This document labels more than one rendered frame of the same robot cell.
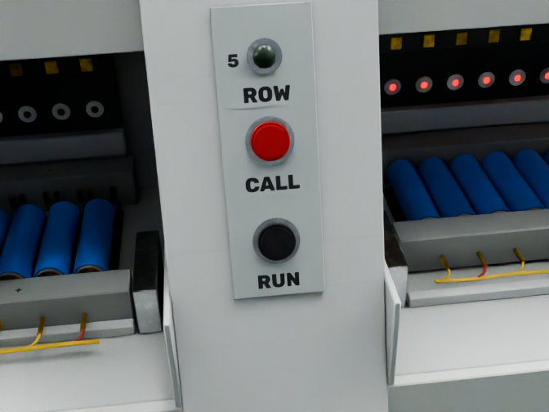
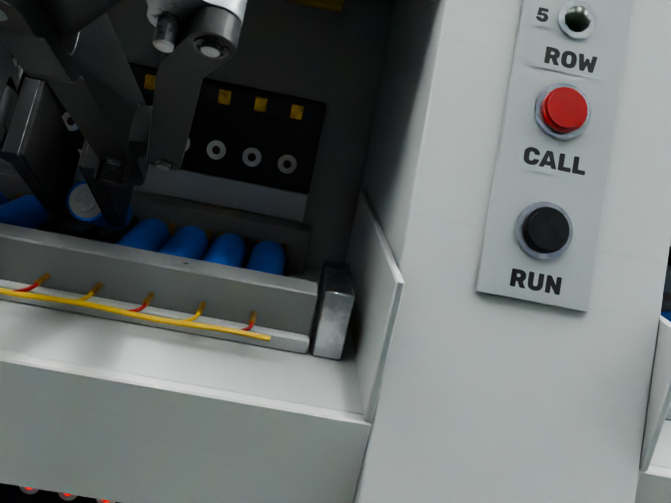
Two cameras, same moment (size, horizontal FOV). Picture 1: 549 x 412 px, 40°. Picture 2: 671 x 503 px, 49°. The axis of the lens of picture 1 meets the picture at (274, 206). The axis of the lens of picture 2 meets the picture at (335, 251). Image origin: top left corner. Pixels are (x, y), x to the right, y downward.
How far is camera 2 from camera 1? 0.17 m
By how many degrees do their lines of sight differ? 21
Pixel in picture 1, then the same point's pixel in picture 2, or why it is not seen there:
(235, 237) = (497, 213)
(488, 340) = not seen: outside the picture
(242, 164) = (525, 129)
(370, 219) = (655, 239)
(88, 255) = (264, 267)
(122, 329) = (294, 342)
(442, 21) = not seen: outside the picture
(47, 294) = (220, 273)
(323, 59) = (635, 44)
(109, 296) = (292, 294)
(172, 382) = (375, 377)
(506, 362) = not seen: outside the picture
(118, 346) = (286, 357)
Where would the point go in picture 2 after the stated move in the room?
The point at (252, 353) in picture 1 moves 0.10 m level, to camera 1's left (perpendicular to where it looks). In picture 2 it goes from (479, 372) to (190, 319)
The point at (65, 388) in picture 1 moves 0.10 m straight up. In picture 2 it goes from (220, 373) to (274, 102)
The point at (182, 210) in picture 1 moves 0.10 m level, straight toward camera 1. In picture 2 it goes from (442, 165) to (576, 74)
